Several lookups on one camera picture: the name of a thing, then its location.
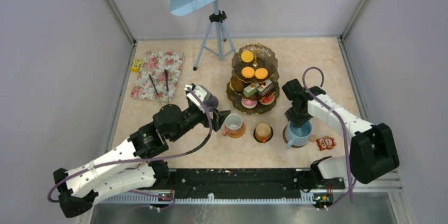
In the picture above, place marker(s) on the light brown round coaster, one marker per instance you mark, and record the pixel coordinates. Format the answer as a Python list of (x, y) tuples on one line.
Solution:
[(239, 132)]

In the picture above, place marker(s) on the round golden bun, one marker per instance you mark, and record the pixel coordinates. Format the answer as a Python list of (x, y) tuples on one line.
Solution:
[(236, 84)]

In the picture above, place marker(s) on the yellow round biscuit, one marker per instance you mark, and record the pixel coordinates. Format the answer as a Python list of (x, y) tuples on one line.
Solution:
[(261, 73), (247, 56), (247, 72)]

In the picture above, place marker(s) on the black metal tongs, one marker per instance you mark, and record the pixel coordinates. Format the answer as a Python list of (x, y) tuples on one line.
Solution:
[(165, 88)]

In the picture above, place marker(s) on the black orange round coaster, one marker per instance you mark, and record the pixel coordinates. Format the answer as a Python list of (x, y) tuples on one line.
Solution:
[(257, 138)]

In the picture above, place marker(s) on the blue tripod stand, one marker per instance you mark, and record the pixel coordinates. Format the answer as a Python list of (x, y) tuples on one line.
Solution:
[(225, 44)]

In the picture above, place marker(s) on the floral serving tray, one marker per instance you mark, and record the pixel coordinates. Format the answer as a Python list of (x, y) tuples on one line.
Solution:
[(154, 63)]

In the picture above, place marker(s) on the yellow dice block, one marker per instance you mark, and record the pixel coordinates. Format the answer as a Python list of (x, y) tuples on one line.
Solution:
[(136, 65)]

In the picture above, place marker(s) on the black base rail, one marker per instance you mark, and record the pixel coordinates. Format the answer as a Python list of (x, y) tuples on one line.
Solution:
[(220, 186)]

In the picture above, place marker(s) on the red snack packet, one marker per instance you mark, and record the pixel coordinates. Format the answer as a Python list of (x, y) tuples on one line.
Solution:
[(326, 143)]

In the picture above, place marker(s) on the three-tier glass cake stand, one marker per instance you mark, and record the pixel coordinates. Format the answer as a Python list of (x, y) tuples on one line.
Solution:
[(264, 58)]

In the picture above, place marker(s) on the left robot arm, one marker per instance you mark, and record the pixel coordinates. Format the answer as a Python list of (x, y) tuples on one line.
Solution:
[(130, 165)]

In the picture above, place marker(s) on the orange sprinkled donut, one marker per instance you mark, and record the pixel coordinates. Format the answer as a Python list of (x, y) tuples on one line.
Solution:
[(268, 100)]

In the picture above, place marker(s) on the pink patterned mug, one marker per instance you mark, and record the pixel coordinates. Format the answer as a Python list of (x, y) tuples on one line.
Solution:
[(232, 122)]

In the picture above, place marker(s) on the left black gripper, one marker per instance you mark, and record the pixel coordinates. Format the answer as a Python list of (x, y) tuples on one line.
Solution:
[(218, 118)]

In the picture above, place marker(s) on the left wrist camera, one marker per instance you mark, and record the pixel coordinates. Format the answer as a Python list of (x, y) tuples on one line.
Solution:
[(196, 93)]

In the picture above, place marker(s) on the light blue mug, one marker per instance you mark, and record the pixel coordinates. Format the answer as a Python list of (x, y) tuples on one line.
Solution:
[(298, 134)]

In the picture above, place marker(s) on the orange small mug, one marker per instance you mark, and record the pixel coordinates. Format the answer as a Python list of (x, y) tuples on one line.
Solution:
[(263, 131)]

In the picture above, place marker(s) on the green layered cake slice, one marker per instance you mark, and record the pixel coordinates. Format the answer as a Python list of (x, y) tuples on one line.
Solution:
[(250, 90)]

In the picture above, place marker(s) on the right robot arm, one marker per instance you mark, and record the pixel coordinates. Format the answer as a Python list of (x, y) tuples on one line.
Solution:
[(371, 148)]

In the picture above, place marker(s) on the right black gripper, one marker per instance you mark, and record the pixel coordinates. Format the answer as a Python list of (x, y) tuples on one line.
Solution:
[(296, 122)]

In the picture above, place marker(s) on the large wooden saucer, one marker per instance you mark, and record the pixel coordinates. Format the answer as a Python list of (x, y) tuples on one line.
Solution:
[(290, 143)]

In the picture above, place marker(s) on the pink frosted donut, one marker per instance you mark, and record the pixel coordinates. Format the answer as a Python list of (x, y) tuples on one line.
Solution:
[(249, 104)]

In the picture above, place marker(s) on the brown white layered cake slice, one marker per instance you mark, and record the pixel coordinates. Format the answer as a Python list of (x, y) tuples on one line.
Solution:
[(265, 87)]

